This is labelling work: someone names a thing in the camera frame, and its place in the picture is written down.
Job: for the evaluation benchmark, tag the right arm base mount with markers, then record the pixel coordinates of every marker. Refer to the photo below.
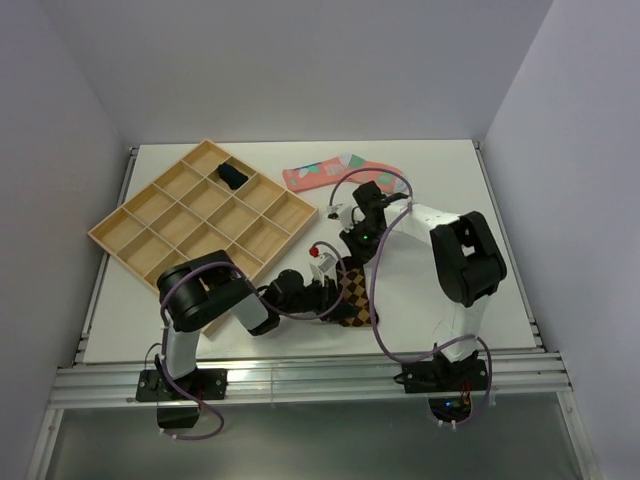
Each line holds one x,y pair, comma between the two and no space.
458,379

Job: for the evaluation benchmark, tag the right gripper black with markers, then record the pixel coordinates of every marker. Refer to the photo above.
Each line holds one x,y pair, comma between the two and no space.
359,253

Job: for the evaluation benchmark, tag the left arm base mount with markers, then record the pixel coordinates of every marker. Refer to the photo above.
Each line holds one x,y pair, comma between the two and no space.
202,384

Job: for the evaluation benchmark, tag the wooden compartment tray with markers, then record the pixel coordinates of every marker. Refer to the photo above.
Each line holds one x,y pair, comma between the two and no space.
176,208

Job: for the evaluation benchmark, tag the brown orange argyle sock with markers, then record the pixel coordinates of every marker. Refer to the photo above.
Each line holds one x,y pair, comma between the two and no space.
355,300

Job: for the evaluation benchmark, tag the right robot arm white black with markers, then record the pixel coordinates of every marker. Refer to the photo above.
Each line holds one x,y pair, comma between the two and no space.
468,262

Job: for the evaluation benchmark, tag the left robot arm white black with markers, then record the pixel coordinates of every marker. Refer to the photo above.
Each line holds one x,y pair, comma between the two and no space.
195,293

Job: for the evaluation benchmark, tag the navy ankle sock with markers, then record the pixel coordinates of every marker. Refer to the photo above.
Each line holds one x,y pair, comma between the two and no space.
231,176

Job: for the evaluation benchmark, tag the pink patterned sock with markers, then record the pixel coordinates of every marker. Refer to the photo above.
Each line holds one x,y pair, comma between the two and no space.
357,169

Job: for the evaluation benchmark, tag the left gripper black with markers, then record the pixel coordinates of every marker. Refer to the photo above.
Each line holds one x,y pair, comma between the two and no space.
328,295

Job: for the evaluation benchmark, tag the aluminium frame rail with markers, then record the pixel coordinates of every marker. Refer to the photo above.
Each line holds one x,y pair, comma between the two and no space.
349,378

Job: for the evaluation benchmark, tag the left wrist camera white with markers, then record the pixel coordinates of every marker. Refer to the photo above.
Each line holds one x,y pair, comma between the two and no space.
322,265

